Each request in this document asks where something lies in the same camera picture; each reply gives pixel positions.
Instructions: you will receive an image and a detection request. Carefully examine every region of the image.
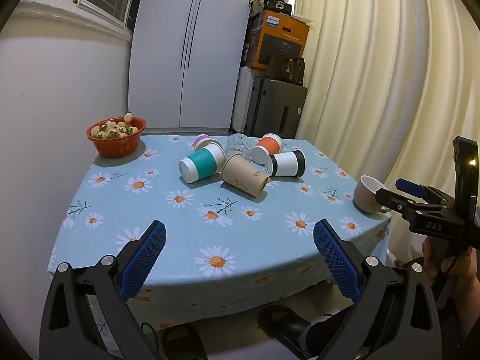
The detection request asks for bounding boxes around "teal and white cup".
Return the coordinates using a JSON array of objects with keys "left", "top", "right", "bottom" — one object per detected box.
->
[{"left": 178, "top": 144, "right": 226, "bottom": 183}]

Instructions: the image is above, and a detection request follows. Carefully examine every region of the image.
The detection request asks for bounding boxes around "black device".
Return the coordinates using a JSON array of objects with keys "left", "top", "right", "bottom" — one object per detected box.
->
[{"left": 263, "top": 0, "right": 292, "bottom": 16}]

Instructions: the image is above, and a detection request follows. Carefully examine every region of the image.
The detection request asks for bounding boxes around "white suitcase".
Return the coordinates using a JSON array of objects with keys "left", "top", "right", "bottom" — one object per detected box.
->
[{"left": 230, "top": 67, "right": 263, "bottom": 136}]

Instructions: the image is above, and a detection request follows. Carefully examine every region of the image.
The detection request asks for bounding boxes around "person's foot in dark sock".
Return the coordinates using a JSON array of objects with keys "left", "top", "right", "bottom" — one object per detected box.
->
[{"left": 303, "top": 307, "right": 361, "bottom": 360}]

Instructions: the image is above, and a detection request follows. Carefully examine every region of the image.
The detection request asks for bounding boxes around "beige ceramic mug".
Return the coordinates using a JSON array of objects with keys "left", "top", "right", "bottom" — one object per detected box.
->
[{"left": 353, "top": 175, "right": 392, "bottom": 214}]

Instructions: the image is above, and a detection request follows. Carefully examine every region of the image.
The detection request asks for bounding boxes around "cream curtain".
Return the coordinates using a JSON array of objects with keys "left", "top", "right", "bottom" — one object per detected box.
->
[{"left": 281, "top": 0, "right": 480, "bottom": 271}]

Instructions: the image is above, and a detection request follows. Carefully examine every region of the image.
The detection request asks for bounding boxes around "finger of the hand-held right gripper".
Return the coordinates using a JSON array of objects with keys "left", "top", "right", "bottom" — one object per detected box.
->
[
  {"left": 395, "top": 178, "right": 452, "bottom": 207},
  {"left": 375, "top": 187, "right": 415, "bottom": 215}
]

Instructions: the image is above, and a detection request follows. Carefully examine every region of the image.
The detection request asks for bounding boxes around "red colander bowl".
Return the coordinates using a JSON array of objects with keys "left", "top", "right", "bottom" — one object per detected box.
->
[{"left": 86, "top": 117, "right": 147, "bottom": 158}]

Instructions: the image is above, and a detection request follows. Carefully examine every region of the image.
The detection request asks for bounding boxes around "person's right hand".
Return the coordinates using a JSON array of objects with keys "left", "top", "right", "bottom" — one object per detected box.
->
[{"left": 421, "top": 238, "right": 480, "bottom": 346}]

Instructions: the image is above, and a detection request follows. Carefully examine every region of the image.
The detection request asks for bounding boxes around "pile of pale strawberries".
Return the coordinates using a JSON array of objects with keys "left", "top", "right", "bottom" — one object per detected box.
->
[{"left": 91, "top": 112, "right": 140, "bottom": 139}]

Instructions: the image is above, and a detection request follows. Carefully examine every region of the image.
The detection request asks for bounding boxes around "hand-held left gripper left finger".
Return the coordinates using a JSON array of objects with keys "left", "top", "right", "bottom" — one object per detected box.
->
[{"left": 39, "top": 220, "right": 167, "bottom": 360}]

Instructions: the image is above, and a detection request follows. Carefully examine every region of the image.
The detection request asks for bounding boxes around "orange and white cup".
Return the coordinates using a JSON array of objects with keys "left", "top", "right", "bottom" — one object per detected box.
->
[{"left": 250, "top": 133, "right": 284, "bottom": 165}]

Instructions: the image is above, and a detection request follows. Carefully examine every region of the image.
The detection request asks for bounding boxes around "white double-door cabinet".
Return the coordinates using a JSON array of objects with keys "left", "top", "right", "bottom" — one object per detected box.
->
[{"left": 128, "top": 0, "right": 263, "bottom": 134}]

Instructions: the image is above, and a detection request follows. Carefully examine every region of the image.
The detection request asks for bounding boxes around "black and white cup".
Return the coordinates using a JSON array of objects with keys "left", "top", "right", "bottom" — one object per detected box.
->
[{"left": 265, "top": 149, "right": 307, "bottom": 177}]

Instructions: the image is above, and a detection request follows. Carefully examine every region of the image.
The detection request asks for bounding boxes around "grey suitcase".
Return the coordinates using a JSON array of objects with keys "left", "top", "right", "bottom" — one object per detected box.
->
[{"left": 251, "top": 77, "right": 308, "bottom": 139}]

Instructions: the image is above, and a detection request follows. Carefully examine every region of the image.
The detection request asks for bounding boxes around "clear glass cup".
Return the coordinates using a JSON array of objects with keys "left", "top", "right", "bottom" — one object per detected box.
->
[{"left": 225, "top": 133, "right": 254, "bottom": 162}]

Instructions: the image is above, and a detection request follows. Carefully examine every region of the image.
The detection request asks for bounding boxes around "blue daisy tablecloth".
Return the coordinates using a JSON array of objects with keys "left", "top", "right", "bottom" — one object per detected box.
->
[{"left": 47, "top": 134, "right": 392, "bottom": 331}]

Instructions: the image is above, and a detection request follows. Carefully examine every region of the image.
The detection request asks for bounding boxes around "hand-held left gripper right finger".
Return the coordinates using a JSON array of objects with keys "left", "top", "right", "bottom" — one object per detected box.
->
[{"left": 313, "top": 219, "right": 444, "bottom": 360}]

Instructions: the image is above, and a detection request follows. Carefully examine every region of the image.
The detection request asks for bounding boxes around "purple and white cup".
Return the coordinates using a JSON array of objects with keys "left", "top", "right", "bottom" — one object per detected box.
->
[{"left": 193, "top": 134, "right": 223, "bottom": 151}]

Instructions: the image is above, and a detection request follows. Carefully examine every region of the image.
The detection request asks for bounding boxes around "black sandal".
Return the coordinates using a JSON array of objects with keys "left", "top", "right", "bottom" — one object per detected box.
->
[
  {"left": 140, "top": 322, "right": 208, "bottom": 360},
  {"left": 258, "top": 305, "right": 312, "bottom": 358}
]

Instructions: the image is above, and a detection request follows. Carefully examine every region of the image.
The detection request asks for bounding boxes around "brown paper cup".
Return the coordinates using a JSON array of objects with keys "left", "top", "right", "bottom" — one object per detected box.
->
[{"left": 220, "top": 153, "right": 270, "bottom": 199}]

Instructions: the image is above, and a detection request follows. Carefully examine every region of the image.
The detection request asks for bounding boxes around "printed cardboard box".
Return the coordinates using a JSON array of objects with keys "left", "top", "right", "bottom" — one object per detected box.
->
[{"left": 242, "top": 9, "right": 310, "bottom": 74}]

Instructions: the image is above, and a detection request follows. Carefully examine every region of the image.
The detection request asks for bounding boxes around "brown handbag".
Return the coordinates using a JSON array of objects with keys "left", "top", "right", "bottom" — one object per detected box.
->
[{"left": 267, "top": 53, "right": 305, "bottom": 85}]

